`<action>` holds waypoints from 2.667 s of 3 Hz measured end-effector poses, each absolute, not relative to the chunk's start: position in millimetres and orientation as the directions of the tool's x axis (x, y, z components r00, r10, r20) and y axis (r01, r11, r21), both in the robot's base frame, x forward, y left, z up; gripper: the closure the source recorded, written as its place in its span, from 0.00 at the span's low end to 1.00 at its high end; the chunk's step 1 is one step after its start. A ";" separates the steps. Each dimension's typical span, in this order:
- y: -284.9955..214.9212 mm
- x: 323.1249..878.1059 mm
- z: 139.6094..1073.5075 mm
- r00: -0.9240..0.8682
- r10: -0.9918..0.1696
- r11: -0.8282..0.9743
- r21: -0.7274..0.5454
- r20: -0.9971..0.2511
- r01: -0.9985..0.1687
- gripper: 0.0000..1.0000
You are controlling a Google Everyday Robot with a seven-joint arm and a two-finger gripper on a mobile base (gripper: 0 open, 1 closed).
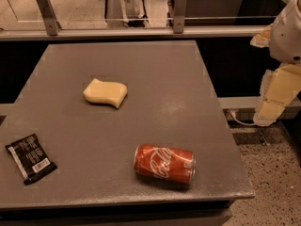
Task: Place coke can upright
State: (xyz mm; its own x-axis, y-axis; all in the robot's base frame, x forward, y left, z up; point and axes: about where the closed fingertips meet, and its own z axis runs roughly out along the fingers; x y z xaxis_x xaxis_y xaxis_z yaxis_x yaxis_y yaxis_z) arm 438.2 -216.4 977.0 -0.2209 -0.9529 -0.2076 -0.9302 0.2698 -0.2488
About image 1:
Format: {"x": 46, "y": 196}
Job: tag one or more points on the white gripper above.
{"x": 288, "y": 39}

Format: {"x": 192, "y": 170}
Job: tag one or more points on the red coke can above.
{"x": 165, "y": 163}

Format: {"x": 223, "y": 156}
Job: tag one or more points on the left metal bracket post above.
{"x": 51, "y": 23}

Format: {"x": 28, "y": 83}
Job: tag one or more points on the yellow sponge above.
{"x": 109, "y": 93}

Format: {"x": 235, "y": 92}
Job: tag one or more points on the right metal bracket post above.
{"x": 179, "y": 16}

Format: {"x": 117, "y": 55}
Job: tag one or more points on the metal bracket post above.
{"x": 51, "y": 23}
{"x": 179, "y": 16}

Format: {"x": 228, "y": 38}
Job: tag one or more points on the black snack bar wrapper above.
{"x": 30, "y": 158}

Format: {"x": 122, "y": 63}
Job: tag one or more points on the horizontal metal rail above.
{"x": 136, "y": 33}

